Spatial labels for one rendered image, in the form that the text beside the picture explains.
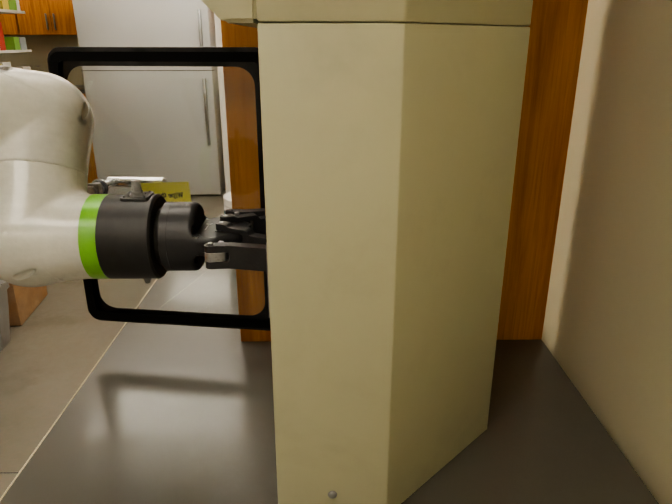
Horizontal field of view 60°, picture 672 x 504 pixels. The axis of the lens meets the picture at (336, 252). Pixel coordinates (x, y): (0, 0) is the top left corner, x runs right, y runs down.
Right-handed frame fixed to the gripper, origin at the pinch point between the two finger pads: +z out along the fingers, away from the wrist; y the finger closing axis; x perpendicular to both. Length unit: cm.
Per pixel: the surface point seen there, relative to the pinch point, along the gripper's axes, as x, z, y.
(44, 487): 25.8, -33.6, -9.2
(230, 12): -22.0, -9.7, -14.0
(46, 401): 120, -119, 144
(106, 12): -42, -192, 473
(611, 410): 26.6, 35.4, 5.3
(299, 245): -3.8, -5.0, -13.9
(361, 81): -17.1, 0.0, -13.9
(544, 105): -11.5, 27.9, 23.2
